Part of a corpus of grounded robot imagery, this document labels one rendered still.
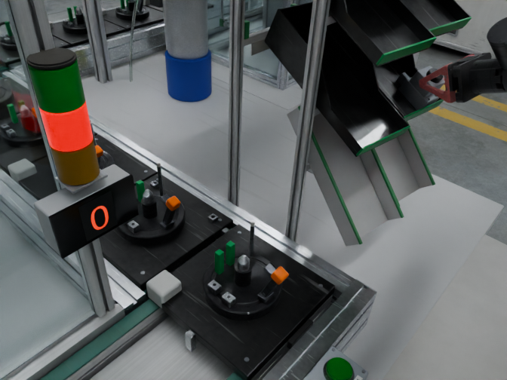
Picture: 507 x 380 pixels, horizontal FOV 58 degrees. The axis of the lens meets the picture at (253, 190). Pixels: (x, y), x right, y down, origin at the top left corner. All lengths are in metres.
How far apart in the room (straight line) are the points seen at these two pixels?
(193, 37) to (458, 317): 1.10
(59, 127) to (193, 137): 0.90
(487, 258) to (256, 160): 0.64
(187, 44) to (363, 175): 0.82
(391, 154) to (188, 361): 0.61
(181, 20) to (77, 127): 1.01
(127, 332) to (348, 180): 0.50
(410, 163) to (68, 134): 0.76
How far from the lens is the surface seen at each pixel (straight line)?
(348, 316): 0.84
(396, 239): 1.15
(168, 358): 0.82
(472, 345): 1.01
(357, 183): 0.95
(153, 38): 2.02
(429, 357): 0.96
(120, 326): 0.83
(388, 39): 0.78
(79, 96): 0.55
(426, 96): 0.95
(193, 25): 1.54
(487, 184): 3.08
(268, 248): 0.90
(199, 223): 0.95
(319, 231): 1.12
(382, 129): 0.86
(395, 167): 1.06
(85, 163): 0.59
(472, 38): 4.81
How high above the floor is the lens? 1.61
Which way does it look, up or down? 38 degrees down
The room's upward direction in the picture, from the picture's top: 3 degrees clockwise
